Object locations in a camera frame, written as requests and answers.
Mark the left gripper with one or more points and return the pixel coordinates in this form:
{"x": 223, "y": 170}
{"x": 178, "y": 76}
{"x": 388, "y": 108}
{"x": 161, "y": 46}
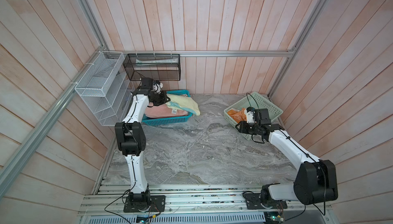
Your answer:
{"x": 164, "y": 98}

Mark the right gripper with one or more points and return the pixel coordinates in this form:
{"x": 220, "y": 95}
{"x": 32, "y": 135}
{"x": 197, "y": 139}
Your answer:
{"x": 241, "y": 128}

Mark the pink towel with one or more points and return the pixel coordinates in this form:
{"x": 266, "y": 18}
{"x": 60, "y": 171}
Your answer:
{"x": 163, "y": 111}

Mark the orange patterned towel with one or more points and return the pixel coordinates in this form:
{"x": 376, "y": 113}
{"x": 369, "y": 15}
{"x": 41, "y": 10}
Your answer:
{"x": 238, "y": 115}

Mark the light green towel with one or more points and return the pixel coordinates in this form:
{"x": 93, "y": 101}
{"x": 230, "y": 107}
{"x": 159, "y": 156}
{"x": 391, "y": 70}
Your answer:
{"x": 185, "y": 103}

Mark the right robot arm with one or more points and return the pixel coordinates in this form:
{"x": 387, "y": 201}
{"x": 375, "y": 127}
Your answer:
{"x": 316, "y": 179}

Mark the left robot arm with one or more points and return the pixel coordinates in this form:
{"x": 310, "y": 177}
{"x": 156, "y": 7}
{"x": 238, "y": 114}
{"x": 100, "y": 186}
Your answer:
{"x": 131, "y": 139}

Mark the teal plastic basket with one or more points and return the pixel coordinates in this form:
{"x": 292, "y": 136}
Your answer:
{"x": 170, "y": 120}

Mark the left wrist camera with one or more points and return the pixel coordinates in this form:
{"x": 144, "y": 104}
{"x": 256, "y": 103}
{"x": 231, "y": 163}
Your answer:
{"x": 157, "y": 86}

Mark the black mesh wall basket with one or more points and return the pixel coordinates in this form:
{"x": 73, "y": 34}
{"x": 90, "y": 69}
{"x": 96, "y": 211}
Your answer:
{"x": 161, "y": 67}

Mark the white wire shelf rack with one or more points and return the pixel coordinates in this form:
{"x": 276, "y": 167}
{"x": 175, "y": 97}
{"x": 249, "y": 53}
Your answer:
{"x": 104, "y": 88}

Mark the aluminium back wall rail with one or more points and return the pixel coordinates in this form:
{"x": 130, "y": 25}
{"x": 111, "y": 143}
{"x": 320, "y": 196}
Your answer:
{"x": 224, "y": 53}

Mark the aluminium wall rail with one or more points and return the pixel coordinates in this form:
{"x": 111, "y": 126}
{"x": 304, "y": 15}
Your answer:
{"x": 31, "y": 143}
{"x": 224, "y": 53}

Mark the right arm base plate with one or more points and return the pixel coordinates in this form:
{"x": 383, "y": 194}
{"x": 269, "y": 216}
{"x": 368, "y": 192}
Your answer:
{"x": 256, "y": 201}

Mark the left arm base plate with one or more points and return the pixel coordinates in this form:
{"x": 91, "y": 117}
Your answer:
{"x": 155, "y": 204}

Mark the aluminium left wall rail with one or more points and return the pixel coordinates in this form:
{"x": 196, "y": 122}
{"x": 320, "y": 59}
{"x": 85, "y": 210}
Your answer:
{"x": 31, "y": 143}

